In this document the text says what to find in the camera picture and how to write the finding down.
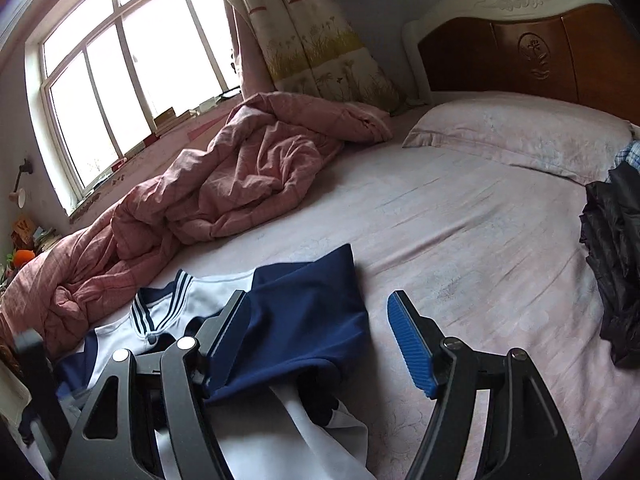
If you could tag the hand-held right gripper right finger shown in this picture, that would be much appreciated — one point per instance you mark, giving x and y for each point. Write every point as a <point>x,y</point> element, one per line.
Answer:
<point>410,345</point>

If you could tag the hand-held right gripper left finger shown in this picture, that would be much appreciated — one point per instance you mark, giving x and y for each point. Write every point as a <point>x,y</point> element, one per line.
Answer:
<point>227,332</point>

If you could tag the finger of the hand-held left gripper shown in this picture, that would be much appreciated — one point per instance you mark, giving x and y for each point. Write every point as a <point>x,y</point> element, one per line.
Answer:
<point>40,385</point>

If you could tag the white and navy jacket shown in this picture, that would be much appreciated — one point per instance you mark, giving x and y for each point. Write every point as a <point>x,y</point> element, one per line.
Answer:
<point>300,320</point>

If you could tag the bed with pink sheet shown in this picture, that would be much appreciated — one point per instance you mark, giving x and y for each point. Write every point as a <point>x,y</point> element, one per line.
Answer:
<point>475,260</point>

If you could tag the orange plush toy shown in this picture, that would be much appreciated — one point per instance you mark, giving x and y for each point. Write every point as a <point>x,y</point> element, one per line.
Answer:
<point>23,257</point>

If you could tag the pink quilt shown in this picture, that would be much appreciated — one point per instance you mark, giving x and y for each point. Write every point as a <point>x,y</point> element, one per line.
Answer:
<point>240,175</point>

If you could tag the black folded garment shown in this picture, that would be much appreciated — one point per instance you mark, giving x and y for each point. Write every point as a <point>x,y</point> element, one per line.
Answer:
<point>617,260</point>

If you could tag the pink pillow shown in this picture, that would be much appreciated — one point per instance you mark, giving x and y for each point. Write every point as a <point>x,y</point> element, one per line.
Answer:
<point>520,130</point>

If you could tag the white framed window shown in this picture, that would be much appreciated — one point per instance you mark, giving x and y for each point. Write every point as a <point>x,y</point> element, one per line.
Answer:
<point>125,75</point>

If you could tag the blue plaid folded garment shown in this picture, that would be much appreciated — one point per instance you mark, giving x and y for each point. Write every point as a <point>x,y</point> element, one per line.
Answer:
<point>631,157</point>

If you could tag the floral cream curtain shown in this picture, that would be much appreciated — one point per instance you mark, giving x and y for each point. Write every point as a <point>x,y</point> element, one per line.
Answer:
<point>310,45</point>

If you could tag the wooden bed headboard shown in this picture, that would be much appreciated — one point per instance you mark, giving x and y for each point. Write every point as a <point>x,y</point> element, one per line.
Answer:
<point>525,55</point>

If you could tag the wall lamp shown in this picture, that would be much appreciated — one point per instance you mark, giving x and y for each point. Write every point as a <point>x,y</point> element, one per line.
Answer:
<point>20,190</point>

